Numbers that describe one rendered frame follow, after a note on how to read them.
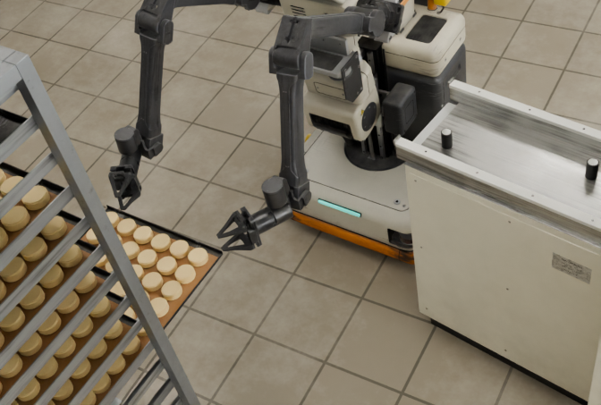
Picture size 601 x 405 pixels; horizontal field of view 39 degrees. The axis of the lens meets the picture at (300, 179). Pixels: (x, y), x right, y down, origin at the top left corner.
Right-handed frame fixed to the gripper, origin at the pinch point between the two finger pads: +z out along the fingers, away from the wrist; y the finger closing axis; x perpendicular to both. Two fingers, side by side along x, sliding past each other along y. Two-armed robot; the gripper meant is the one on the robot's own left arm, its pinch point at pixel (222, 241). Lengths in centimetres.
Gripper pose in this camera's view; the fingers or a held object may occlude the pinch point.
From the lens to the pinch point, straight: 219.7
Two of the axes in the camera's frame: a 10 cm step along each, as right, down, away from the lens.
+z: -8.6, 4.4, -2.3
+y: -1.6, -6.8, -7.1
